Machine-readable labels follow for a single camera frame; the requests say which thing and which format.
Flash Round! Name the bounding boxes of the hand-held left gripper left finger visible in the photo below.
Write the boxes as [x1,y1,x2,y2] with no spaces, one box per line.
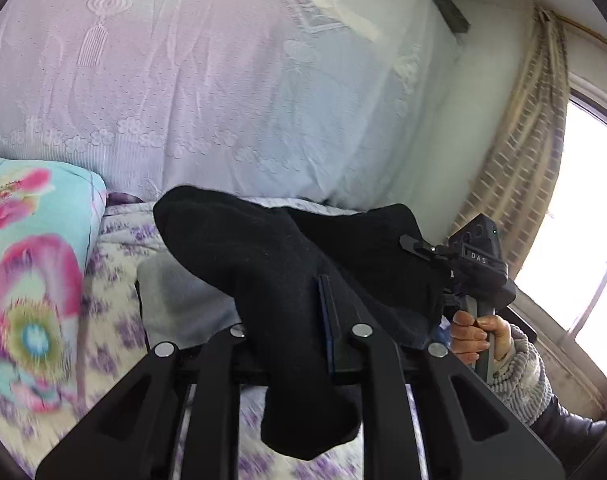
[34,324,269,480]

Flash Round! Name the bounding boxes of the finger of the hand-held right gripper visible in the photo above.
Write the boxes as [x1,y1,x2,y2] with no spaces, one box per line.
[399,234,455,262]

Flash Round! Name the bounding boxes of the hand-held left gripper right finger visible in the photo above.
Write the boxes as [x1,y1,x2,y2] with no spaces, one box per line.
[317,274,567,480]

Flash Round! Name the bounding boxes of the black pants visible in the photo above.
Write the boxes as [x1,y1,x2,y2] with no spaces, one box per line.
[152,185,450,462]

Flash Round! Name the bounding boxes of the person's right forearm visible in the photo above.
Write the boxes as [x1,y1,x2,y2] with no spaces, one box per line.
[483,324,607,471]

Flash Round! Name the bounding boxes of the person's right hand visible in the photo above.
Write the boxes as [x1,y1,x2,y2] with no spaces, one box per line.
[449,310,514,367]

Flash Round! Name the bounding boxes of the grey garment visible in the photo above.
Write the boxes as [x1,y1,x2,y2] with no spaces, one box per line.
[134,255,245,352]

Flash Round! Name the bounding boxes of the window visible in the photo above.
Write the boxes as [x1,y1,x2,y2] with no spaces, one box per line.
[508,74,607,386]

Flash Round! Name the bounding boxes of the purple floral bed sheet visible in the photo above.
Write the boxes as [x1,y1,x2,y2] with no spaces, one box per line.
[0,195,427,480]

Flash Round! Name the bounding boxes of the beige patterned curtain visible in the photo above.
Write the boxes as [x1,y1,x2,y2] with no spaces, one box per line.
[447,5,570,272]

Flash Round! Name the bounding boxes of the colourful floral pillow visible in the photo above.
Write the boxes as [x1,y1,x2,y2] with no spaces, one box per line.
[0,155,108,413]

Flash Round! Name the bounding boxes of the white lace headboard cover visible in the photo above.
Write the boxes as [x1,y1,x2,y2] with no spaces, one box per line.
[0,0,464,211]

